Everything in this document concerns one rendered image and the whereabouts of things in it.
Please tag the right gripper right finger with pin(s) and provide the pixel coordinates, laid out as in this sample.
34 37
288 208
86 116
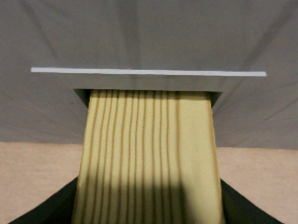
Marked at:
240 210

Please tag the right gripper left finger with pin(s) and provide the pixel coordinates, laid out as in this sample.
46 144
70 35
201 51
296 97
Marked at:
54 210

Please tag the grey panel wall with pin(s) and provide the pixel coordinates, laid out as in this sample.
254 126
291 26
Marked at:
175 35

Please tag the light wooden board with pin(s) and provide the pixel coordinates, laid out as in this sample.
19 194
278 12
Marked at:
149 157

